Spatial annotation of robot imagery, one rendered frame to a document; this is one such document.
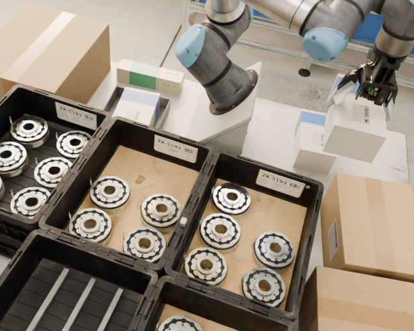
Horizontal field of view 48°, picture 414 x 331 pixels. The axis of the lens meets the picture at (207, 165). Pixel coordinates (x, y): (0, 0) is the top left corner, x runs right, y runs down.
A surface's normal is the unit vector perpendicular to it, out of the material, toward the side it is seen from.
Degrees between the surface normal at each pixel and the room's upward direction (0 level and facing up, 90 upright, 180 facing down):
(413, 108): 0
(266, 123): 0
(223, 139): 90
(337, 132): 90
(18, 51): 0
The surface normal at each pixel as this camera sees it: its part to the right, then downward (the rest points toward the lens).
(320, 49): -0.59, 0.78
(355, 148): -0.23, 0.71
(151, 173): 0.12, -0.65
